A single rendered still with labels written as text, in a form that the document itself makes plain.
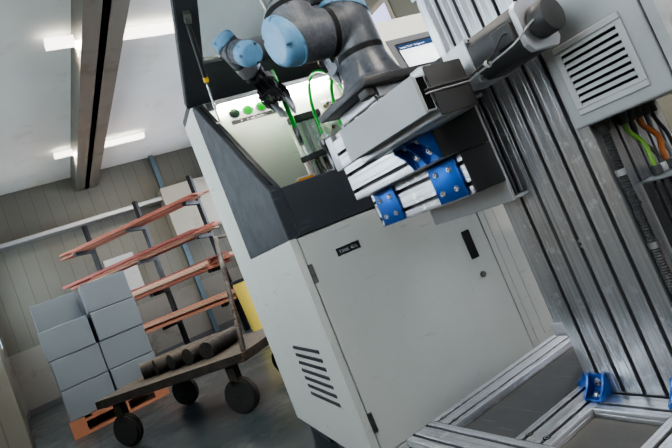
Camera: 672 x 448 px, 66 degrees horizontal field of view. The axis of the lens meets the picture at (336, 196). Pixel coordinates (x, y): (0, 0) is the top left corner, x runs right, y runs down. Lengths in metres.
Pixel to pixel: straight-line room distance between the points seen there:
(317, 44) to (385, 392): 1.03
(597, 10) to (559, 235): 0.45
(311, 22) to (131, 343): 4.26
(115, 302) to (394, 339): 3.77
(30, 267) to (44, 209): 0.91
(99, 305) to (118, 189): 4.50
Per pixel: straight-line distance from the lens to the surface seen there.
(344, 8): 1.27
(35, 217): 9.28
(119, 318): 5.13
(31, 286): 9.12
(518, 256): 1.96
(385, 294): 1.67
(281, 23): 1.18
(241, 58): 1.55
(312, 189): 1.62
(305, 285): 1.58
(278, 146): 2.21
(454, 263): 1.80
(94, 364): 5.11
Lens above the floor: 0.75
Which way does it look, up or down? 4 degrees up
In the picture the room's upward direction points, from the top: 22 degrees counter-clockwise
